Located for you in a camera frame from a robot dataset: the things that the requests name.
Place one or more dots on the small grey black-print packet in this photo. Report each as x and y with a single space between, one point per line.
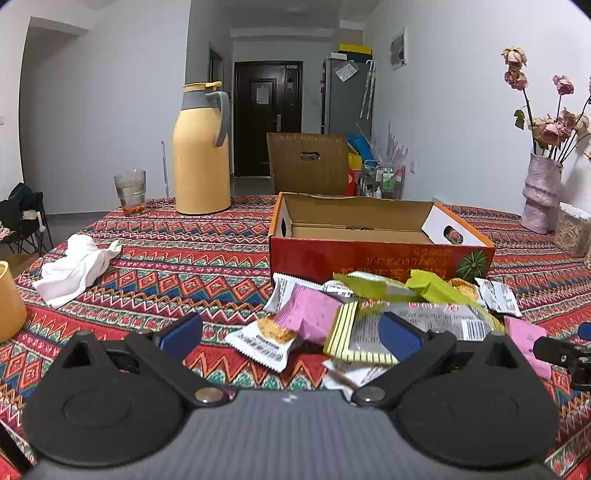
501 297

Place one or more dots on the grey refrigerator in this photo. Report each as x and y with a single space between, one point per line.
337 101

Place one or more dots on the wooden chair back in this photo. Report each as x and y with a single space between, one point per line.
295 175

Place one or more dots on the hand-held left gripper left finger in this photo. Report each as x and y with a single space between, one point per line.
181 333

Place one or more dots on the blue plastic item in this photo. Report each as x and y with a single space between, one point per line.
362 147

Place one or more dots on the pink snack packet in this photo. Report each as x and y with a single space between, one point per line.
524 339
309 314

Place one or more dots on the white wall panel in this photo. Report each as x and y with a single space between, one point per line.
399 48

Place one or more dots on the white cookie print packet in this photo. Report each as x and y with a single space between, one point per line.
461 287
263 344

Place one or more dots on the paper notice on door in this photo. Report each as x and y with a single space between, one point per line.
262 94

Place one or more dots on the white hanging umbrella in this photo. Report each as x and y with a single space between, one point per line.
368 87

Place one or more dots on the clear container of seeds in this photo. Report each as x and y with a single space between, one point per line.
572 230

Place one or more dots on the dark entrance door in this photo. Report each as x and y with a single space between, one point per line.
249 138

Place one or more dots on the pink textured vase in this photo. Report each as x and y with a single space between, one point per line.
540 198

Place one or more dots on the orange cardboard box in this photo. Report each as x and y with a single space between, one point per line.
351 258

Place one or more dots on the dried pink rose bouquet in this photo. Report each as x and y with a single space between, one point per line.
551 129

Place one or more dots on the yellow striped silver snack packet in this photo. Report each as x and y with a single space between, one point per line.
360 332

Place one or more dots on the yellow storage box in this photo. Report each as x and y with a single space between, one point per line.
354 49

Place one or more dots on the clear plastic bag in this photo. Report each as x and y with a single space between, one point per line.
346 71

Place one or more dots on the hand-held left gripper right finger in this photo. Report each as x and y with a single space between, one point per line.
399 338

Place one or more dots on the yellow thermos jug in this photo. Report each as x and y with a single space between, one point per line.
198 161

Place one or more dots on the lime green snack packet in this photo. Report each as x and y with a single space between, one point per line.
434 288

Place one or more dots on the green and white snack packet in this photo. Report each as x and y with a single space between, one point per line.
369 286

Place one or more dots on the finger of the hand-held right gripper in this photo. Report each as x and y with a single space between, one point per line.
561 357

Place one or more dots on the white cloth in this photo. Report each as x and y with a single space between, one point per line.
69 272

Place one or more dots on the clear drinking glass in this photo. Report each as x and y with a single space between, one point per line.
130 194

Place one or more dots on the black folding chair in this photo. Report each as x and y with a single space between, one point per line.
23 207

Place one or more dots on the plain white snack packet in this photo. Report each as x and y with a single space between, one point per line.
346 376

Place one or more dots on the yellow cup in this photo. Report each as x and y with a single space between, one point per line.
9 304

